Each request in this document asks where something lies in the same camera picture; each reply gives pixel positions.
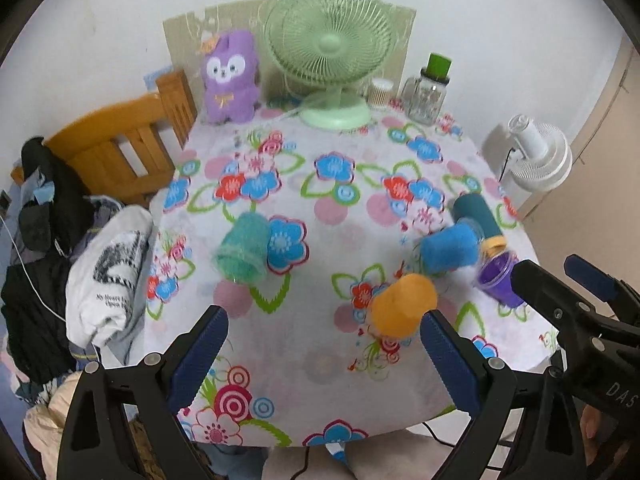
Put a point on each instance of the purple plush toy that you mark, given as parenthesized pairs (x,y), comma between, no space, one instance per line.
(230,85)

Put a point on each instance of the cotton swab container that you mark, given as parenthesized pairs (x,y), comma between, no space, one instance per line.
(380,94)

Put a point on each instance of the green fuzzy cup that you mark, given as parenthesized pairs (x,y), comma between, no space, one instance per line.
(242,245)

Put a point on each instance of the person's right hand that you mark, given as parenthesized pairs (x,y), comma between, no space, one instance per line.
(592,422)

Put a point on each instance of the white printed cloth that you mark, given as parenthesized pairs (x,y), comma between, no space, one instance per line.
(110,260)

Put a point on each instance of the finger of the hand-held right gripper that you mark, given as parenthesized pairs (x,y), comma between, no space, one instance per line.
(595,277)
(550,292)

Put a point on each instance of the beige cloth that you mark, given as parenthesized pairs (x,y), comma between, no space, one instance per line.
(47,425)

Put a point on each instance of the green desk fan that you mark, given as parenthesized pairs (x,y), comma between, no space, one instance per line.
(330,42)

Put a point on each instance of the black clothing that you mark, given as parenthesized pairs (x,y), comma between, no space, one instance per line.
(45,260)

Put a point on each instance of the floral tablecloth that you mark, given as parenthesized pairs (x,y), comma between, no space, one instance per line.
(325,185)

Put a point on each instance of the orange fuzzy cup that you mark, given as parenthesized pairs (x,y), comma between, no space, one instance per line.
(402,305)

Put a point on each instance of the blue fuzzy cup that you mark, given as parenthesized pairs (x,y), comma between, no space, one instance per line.
(450,250)

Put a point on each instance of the wooden chair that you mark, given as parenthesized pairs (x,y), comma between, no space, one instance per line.
(100,130)

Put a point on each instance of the white fan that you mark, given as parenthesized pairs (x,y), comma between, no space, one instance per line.
(540,155)

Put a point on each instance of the glass jar with green lid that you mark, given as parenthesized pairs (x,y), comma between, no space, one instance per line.
(425,97)

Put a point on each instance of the purple plastic cup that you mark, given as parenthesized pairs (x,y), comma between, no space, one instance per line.
(497,280)

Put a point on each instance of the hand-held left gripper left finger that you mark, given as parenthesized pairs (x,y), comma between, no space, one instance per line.
(200,355)

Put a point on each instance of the dark teal cup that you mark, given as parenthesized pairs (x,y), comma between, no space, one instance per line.
(475,215)

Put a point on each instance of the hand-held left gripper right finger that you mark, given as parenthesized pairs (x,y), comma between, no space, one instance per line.
(450,360)

